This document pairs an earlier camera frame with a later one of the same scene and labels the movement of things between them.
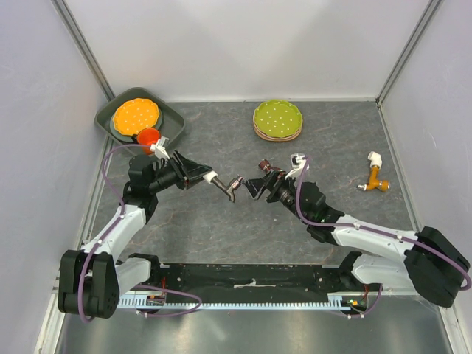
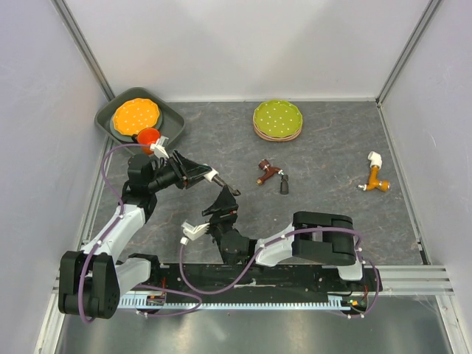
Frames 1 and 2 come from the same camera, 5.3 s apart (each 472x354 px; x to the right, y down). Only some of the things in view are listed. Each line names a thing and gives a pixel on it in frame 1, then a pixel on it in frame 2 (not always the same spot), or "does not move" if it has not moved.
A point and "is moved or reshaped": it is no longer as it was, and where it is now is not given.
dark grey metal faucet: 230,191 is moved or reshaped
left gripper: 188,172 does not move
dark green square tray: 172,124 does not move
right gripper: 274,182 → 226,207
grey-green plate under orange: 125,137 does not move
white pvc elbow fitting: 209,176 does not move
